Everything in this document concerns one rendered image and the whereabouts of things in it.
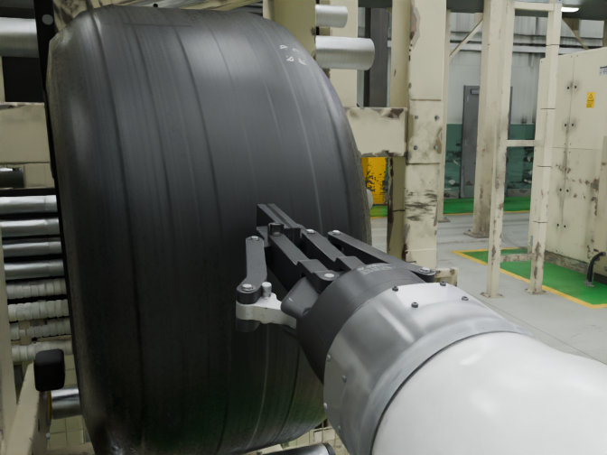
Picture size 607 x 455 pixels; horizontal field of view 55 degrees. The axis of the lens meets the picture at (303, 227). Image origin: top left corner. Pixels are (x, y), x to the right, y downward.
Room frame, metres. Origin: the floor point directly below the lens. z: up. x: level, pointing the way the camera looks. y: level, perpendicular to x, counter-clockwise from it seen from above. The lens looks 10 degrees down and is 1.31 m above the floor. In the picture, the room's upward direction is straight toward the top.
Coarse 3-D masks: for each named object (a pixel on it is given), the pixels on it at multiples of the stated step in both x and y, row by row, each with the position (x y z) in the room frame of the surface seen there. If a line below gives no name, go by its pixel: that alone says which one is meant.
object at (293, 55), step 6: (276, 42) 0.62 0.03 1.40; (282, 42) 0.62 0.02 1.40; (282, 48) 0.61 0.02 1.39; (288, 48) 0.62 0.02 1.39; (294, 48) 0.63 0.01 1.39; (282, 54) 0.60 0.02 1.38; (288, 54) 0.61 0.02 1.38; (294, 54) 0.61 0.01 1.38; (300, 54) 0.62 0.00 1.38; (288, 60) 0.60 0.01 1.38; (294, 60) 0.60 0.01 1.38; (300, 60) 0.61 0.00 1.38; (306, 60) 0.62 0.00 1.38; (306, 66) 0.61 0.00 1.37
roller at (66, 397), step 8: (56, 392) 0.81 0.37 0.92; (64, 392) 0.81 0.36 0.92; (72, 392) 0.81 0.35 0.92; (48, 400) 0.79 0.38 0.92; (56, 400) 0.80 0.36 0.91; (64, 400) 0.80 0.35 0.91; (72, 400) 0.80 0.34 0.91; (56, 408) 0.79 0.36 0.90; (64, 408) 0.80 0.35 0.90; (72, 408) 0.80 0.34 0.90; (56, 416) 0.80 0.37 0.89; (64, 416) 0.80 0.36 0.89; (72, 416) 0.81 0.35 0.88
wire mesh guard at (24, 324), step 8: (440, 272) 1.25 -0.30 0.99; (448, 272) 1.26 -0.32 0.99; (456, 272) 1.26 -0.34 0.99; (456, 280) 1.26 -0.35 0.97; (24, 320) 0.97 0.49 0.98; (24, 328) 0.97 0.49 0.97; (24, 336) 0.97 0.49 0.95; (24, 344) 0.96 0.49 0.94; (32, 360) 0.97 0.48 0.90; (24, 368) 0.96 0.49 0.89; (72, 368) 1.00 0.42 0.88; (72, 384) 1.00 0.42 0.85; (56, 432) 0.99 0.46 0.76; (296, 440) 1.14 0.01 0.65; (328, 440) 1.17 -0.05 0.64; (56, 448) 0.99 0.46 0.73; (288, 448) 1.14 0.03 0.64
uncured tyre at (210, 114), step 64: (64, 64) 0.56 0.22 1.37; (128, 64) 0.53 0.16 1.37; (192, 64) 0.55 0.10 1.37; (256, 64) 0.58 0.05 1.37; (64, 128) 0.51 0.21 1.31; (128, 128) 0.49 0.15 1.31; (192, 128) 0.51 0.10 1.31; (256, 128) 0.53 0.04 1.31; (320, 128) 0.56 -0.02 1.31; (64, 192) 0.51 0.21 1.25; (128, 192) 0.47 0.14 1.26; (192, 192) 0.48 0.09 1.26; (256, 192) 0.50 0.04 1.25; (320, 192) 0.53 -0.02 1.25; (64, 256) 0.86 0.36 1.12; (128, 256) 0.46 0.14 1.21; (192, 256) 0.47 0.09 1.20; (128, 320) 0.46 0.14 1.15; (192, 320) 0.47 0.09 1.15; (128, 384) 0.47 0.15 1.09; (192, 384) 0.48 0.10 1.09; (256, 384) 0.51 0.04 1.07; (320, 384) 0.54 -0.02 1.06; (128, 448) 0.51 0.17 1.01; (192, 448) 0.52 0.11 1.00; (256, 448) 0.59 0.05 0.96
